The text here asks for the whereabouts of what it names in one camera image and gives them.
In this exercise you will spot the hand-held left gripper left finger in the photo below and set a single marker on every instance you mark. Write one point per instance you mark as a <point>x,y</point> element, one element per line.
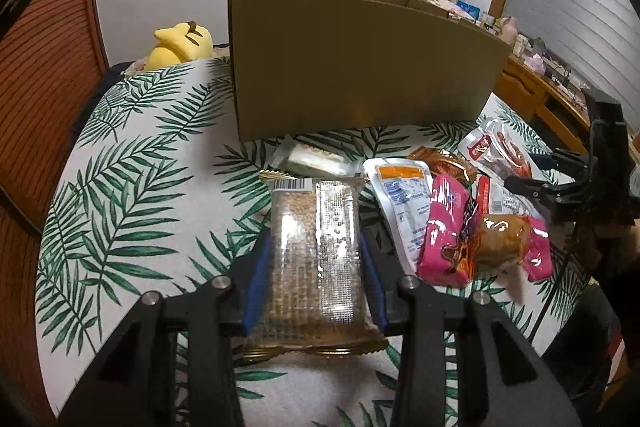
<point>260,279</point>

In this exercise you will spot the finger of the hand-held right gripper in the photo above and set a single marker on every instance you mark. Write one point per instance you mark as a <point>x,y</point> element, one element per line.
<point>562,159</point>
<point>535,192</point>

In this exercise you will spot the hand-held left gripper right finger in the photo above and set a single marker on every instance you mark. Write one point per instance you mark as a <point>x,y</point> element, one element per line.
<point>372,282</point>

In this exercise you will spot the white packet with red strip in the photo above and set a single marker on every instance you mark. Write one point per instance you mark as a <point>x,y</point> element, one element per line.
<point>500,202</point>

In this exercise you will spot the clear brown snack bar packet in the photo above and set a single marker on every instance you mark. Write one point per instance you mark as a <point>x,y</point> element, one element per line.
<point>310,257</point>

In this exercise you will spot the bread packet with pink ends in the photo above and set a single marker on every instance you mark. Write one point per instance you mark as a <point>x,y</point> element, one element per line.
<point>500,239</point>

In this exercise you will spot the clear packet with red label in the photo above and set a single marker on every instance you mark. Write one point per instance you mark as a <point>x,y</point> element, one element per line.
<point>492,147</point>

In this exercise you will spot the white pouch with orange label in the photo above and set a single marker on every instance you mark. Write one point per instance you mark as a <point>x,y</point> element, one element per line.
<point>400,207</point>

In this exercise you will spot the pink snack packet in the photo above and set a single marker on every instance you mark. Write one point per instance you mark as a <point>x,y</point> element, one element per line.
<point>442,232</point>

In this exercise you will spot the cardboard box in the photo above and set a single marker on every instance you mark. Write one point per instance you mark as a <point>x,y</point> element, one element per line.
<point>360,67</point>

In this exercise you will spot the wooden cabinet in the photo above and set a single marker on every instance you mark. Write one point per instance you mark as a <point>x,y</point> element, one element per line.
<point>525,92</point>

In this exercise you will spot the brown gold snack packet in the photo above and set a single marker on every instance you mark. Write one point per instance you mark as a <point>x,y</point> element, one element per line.
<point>445,164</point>

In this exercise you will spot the small white snack packet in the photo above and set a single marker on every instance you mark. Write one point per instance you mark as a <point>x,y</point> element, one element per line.
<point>312,159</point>

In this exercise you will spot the leaf print blanket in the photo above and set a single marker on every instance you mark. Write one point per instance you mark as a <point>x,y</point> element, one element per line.
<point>140,207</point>

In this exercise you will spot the pink bottle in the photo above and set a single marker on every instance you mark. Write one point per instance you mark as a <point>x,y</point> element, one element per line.
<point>509,29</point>

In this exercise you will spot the small blue box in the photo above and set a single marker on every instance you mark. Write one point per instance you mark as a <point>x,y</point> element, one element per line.
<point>467,9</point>

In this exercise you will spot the floral folded cloth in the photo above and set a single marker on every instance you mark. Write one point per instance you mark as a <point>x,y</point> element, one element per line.
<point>440,4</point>

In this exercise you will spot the yellow plush toy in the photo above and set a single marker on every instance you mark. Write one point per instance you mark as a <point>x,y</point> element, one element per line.
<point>175,49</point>

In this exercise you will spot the dark blue bedsheet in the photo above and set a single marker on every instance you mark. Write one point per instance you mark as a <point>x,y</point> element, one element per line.
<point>95,97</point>

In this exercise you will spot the wooden louvred wardrobe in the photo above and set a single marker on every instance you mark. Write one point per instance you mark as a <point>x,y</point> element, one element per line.
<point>45,82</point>

